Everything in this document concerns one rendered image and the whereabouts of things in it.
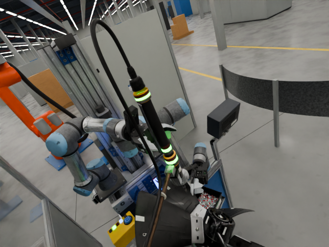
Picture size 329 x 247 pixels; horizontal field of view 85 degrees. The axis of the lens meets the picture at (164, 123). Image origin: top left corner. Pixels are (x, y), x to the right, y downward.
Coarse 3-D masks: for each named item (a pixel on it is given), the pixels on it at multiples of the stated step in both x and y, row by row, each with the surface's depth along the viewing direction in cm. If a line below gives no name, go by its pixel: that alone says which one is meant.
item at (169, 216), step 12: (144, 192) 71; (144, 204) 66; (168, 204) 70; (144, 216) 63; (168, 216) 66; (180, 216) 69; (144, 228) 60; (156, 228) 62; (168, 228) 64; (180, 228) 66; (144, 240) 57; (156, 240) 59; (168, 240) 62; (180, 240) 64
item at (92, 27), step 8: (104, 24) 37; (112, 32) 40; (96, 40) 35; (96, 48) 35; (120, 48) 42; (104, 64) 36; (128, 64) 44; (112, 80) 38; (120, 96) 39; (128, 112) 42; (136, 128) 44; (144, 144) 47; (152, 160) 49; (160, 176) 52; (160, 184) 51; (160, 192) 50; (152, 216) 46; (152, 224) 45
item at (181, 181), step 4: (172, 168) 59; (164, 172) 58; (168, 172) 58; (172, 172) 57; (176, 172) 60; (184, 172) 67; (172, 176) 58; (176, 176) 59; (184, 176) 65; (188, 176) 65; (172, 180) 63; (176, 180) 62; (180, 180) 63; (184, 180) 64; (176, 184) 64; (180, 184) 63
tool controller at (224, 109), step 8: (224, 104) 134; (232, 104) 133; (216, 112) 130; (224, 112) 129; (232, 112) 130; (208, 120) 131; (216, 120) 125; (224, 120) 126; (232, 120) 136; (208, 128) 138; (216, 128) 130; (224, 128) 133; (216, 136) 135
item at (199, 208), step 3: (198, 204) 84; (195, 207) 83; (198, 207) 83; (201, 207) 82; (195, 210) 82; (198, 210) 82; (201, 210) 81; (204, 210) 81; (192, 213) 82; (195, 213) 81; (198, 213) 81; (201, 213) 80; (204, 213) 79; (195, 216) 80; (198, 216) 80; (201, 216) 79
